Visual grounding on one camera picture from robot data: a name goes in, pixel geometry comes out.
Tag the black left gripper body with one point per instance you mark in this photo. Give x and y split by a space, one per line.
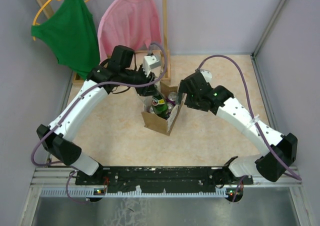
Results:
134 77

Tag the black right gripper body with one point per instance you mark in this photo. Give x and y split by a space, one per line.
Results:
191 100

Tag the purple Fanta can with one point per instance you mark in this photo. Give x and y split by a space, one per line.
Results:
172 97
168 113
151 110

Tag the green Perrier glass bottle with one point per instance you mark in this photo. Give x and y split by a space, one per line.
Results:
159 105

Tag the burlap canvas tote bag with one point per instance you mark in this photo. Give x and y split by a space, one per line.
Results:
156 123

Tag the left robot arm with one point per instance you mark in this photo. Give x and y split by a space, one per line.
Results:
57 138

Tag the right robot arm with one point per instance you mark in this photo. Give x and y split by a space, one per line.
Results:
277 151

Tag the wooden clothes rack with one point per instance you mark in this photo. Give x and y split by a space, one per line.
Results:
76 80

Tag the pink shirt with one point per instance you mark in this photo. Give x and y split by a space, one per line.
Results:
131 23

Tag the green tank top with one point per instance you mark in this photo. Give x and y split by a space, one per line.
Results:
71 35

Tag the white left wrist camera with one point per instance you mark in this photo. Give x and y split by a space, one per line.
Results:
150 62

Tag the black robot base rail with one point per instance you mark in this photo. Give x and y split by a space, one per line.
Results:
159 179

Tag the white toothed cable strip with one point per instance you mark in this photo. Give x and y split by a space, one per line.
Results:
91 192

